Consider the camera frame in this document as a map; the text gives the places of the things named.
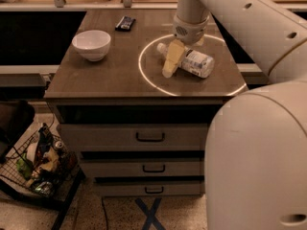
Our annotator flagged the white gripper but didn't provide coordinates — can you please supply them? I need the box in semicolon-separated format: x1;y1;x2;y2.
162;15;209;78

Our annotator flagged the clear plastic water bottle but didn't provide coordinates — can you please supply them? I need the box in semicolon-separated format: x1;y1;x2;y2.
162;48;215;79

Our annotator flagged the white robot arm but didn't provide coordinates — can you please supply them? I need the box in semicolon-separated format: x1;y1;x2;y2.
174;0;307;230

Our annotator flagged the dark snack bar wrapper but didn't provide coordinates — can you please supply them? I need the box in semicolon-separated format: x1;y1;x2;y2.
115;16;135;32

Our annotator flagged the white ceramic bowl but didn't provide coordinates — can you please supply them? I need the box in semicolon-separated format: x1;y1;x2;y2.
72;30;111;61

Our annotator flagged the grey drawer cabinet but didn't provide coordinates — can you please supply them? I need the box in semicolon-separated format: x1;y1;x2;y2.
45;9;247;186

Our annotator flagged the middle grey drawer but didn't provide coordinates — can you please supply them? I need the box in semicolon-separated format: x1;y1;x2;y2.
80;158;204;177

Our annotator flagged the grey drawer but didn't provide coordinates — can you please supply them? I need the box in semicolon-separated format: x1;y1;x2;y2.
80;158;204;177
58;124;207;151
93;181;204;197

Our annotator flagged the top grey drawer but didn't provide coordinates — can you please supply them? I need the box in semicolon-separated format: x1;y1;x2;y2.
58;124;207;151

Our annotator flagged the bottom grey drawer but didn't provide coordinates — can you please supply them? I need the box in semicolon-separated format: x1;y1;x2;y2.
93;181;204;197

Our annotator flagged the soda can in basket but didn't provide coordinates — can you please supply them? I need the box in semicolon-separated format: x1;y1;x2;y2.
54;140;64;152

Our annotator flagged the blue tape cross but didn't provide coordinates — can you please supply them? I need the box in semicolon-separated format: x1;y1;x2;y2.
135;198;166;230

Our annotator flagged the dark chip bag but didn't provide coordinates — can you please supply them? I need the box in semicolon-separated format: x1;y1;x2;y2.
35;123;54;157

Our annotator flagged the green item in basket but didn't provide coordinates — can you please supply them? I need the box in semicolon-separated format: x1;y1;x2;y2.
16;158;33;180

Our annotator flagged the black wire basket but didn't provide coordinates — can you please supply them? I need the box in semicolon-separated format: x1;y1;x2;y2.
0;131;79;199

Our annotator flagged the black cable on floor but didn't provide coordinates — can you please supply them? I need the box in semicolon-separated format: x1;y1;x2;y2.
101;196;110;230

